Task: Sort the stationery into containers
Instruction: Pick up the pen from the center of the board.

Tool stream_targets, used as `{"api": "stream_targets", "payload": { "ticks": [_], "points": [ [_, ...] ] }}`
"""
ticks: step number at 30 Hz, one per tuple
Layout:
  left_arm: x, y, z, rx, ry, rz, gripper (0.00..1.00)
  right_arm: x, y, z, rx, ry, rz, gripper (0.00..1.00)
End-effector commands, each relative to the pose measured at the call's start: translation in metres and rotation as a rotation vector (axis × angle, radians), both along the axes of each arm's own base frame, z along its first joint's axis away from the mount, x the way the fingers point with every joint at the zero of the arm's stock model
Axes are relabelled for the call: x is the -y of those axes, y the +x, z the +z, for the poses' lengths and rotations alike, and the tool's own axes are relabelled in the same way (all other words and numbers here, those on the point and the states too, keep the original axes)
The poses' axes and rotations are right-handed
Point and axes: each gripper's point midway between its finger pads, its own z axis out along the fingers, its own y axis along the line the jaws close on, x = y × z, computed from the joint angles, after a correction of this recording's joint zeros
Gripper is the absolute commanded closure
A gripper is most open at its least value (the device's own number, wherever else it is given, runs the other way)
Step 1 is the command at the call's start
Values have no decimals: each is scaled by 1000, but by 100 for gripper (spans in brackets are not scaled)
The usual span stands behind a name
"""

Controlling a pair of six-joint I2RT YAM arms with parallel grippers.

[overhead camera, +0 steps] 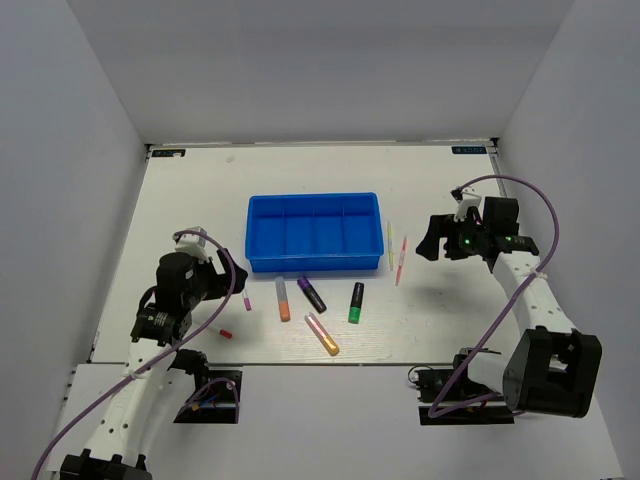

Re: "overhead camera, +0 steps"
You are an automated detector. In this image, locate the thin red highlighter pen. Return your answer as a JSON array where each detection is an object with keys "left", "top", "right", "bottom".
[{"left": 394, "top": 235, "right": 408, "bottom": 287}]

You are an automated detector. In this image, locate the right black corner label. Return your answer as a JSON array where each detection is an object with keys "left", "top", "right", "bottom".
[{"left": 451, "top": 145, "right": 487, "bottom": 155}]

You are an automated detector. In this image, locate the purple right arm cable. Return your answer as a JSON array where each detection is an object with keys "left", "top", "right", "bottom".
[{"left": 427, "top": 174, "right": 561, "bottom": 419}]

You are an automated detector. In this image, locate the blue plastic compartment tray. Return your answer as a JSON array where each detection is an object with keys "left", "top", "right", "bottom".
[{"left": 245, "top": 192, "right": 384, "bottom": 273}]

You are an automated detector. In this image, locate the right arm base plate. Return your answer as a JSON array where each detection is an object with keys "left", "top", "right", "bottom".
[{"left": 407, "top": 364, "right": 515, "bottom": 426}]

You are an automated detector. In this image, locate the black corner label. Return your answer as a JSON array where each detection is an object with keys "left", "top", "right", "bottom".
[
  {"left": 451, "top": 145, "right": 487, "bottom": 155},
  {"left": 151, "top": 149, "right": 186, "bottom": 158}
]

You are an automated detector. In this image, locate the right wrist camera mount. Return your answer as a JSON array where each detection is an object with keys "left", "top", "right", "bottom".
[{"left": 451, "top": 186, "right": 483, "bottom": 222}]

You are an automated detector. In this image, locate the orange clear-cap highlighter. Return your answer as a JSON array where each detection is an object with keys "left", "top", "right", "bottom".
[{"left": 275, "top": 276, "right": 291, "bottom": 322}]

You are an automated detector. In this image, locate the purple black highlighter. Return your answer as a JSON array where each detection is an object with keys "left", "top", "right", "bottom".
[{"left": 296, "top": 276, "right": 327, "bottom": 314}]

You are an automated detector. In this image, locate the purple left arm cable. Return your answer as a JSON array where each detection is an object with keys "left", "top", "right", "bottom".
[{"left": 30, "top": 230, "right": 240, "bottom": 480}]

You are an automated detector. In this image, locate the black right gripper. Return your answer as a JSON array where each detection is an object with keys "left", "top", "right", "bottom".
[{"left": 416, "top": 211, "right": 490, "bottom": 261}]

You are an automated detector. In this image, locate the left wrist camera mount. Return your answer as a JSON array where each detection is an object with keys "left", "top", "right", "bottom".
[{"left": 173, "top": 226, "right": 209, "bottom": 263}]

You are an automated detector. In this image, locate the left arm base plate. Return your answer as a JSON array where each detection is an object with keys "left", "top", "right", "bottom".
[{"left": 174, "top": 364, "right": 243, "bottom": 425}]

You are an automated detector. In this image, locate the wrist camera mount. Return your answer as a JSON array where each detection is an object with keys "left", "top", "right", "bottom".
[
  {"left": 451, "top": 186, "right": 483, "bottom": 222},
  {"left": 173, "top": 226, "right": 209, "bottom": 263}
]

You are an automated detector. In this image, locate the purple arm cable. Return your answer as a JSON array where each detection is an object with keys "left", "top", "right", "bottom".
[
  {"left": 30, "top": 230, "right": 240, "bottom": 480},
  {"left": 427, "top": 174, "right": 561, "bottom": 419}
]

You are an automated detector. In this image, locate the white pen magenta cap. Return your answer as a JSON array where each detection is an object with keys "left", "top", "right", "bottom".
[{"left": 241, "top": 291, "right": 252, "bottom": 311}]

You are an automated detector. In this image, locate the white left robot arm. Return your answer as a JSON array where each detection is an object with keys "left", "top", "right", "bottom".
[{"left": 59, "top": 246, "right": 247, "bottom": 479}]

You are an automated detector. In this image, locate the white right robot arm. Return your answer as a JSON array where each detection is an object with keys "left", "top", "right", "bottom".
[{"left": 416, "top": 188, "right": 602, "bottom": 418}]

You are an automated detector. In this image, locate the yellow pink clear highlighter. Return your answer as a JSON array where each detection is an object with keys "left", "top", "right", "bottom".
[{"left": 304, "top": 312, "right": 340, "bottom": 356}]

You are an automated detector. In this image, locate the left black corner label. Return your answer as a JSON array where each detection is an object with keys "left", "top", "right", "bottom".
[{"left": 151, "top": 149, "right": 186, "bottom": 158}]

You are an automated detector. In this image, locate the green black highlighter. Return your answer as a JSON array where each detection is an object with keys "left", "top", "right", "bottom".
[{"left": 348, "top": 282, "right": 364, "bottom": 324}]

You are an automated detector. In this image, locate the thin yellow highlighter pen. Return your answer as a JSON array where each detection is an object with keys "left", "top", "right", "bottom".
[{"left": 386, "top": 221, "right": 395, "bottom": 271}]

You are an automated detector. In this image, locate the white pen red cap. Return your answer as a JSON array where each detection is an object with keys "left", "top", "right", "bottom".
[{"left": 193, "top": 325, "right": 233, "bottom": 339}]

